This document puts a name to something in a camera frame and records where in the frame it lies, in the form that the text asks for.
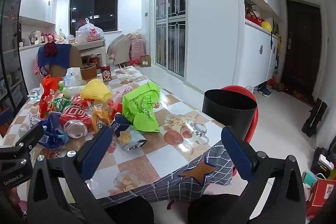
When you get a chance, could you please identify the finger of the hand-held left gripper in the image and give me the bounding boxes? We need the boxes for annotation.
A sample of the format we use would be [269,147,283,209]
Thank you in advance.
[0,124,45,172]

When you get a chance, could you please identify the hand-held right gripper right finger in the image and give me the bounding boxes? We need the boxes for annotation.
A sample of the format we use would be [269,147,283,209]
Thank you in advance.
[221,126,307,224]

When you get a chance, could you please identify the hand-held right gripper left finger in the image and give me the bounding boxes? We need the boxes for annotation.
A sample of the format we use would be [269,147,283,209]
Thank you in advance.
[26,126,116,224]

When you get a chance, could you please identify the clear wrapper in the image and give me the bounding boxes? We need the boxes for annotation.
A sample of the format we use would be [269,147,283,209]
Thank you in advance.
[20,112,41,132]

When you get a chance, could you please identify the blue plastic bag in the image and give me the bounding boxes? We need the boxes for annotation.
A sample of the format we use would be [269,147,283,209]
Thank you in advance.
[38,112,70,149]

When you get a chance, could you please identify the yellow orange snack packet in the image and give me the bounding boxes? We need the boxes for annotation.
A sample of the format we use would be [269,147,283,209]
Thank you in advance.
[91,103,113,134]

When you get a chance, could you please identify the blue chips packet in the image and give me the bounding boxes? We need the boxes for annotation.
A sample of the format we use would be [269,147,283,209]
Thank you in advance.
[112,113,147,152]

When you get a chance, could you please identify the crushed red can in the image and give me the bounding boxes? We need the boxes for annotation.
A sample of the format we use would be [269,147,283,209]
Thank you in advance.
[60,105,92,138]

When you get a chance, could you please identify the black trash bin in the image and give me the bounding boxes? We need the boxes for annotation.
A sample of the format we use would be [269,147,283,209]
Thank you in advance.
[202,89,258,143]

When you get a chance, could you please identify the green snack packet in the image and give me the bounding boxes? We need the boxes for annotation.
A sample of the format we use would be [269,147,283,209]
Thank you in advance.
[52,97,74,113]

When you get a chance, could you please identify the red snack packet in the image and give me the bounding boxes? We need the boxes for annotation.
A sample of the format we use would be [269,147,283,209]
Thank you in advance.
[71,94,92,109]

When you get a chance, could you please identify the yellow plastic packet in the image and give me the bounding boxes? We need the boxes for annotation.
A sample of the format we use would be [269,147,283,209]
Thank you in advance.
[80,79,113,102]

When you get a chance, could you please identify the white bottle with green end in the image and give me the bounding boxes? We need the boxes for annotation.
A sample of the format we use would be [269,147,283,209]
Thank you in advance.
[62,86,84,98]

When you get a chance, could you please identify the green plastic bag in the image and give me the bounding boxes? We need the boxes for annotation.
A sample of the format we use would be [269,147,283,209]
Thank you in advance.
[122,82,161,133]

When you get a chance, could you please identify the red plastic stool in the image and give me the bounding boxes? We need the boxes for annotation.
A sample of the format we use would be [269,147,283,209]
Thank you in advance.
[220,85,259,177]

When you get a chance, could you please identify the white paper bag teal print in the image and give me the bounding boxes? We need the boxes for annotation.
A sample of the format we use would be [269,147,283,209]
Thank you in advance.
[28,84,44,104]

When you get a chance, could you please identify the orange plastic bag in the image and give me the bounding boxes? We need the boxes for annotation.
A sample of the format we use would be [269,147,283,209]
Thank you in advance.
[39,74,62,119]

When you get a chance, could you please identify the grey plaid cloth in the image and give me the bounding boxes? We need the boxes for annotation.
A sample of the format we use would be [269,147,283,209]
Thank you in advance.
[100,144,234,207]

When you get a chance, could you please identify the checkered floral tablecloth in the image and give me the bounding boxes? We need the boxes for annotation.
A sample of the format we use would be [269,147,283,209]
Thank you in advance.
[0,65,234,203]

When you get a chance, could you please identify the blue shoes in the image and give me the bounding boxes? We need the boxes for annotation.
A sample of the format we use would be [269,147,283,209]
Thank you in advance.
[257,86,272,97]

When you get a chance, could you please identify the red checked cloth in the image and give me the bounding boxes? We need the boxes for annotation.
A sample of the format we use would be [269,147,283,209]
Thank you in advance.
[33,53,44,76]

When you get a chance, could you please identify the clear plastic bag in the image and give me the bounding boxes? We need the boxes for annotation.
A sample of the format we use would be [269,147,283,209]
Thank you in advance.
[64,67,82,87]

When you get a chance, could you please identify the teal box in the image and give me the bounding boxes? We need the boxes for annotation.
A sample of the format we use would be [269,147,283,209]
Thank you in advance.
[302,170,318,188]

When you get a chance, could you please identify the red cartoon drink can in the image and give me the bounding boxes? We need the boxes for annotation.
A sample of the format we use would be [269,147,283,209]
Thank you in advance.
[100,64,112,82]

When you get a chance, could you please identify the glass cup with brown sleeve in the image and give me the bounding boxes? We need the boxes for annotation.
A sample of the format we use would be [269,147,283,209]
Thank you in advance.
[80,63,97,81]

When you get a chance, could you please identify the blue cloth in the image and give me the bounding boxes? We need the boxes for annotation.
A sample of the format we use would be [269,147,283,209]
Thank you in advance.
[38,43,72,68]

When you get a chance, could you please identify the black boots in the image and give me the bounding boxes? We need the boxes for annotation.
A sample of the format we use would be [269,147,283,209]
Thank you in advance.
[301,97,328,138]

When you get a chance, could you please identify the dark red fabric flower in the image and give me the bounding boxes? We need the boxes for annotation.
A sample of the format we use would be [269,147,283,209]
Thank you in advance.
[43,42,58,57]

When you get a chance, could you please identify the brown chair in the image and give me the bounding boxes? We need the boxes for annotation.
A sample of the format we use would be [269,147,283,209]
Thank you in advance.
[37,43,82,77]

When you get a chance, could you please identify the red paper bag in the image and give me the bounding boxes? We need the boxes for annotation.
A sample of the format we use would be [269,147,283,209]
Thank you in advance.
[306,178,336,216]

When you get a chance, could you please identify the glass display cabinet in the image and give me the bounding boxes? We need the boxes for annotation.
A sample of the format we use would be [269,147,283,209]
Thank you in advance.
[0,0,30,135]

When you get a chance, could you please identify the white appliance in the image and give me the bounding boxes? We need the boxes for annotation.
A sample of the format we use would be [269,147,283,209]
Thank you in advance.
[29,30,42,45]

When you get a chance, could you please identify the white side table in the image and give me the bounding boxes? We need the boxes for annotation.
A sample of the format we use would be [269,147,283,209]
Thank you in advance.
[56,39,107,67]

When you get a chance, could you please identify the beige chair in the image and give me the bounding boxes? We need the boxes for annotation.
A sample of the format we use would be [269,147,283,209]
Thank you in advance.
[115,33,132,68]
[106,34,125,65]

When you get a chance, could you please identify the white cabinet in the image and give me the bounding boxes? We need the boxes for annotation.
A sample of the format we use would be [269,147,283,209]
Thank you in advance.
[243,17,279,83]

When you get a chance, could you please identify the stack of pink stools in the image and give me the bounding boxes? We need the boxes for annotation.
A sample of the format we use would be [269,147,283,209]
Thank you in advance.
[130,38,147,62]

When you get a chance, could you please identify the white plastic bag red print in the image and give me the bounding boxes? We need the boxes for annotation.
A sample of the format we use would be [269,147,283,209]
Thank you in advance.
[75,18,105,43]

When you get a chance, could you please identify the dark brown entrance door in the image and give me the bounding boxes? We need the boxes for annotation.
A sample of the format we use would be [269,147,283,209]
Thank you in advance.
[280,0,322,106]

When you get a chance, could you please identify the dark window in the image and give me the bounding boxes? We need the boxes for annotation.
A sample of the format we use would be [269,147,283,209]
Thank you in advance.
[69,0,119,35]

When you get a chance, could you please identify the sliding glass door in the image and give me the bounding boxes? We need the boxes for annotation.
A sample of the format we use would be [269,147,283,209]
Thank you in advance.
[151,0,189,80]

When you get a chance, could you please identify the potted plant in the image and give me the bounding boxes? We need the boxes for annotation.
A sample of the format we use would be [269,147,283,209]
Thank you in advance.
[244,0,264,17]

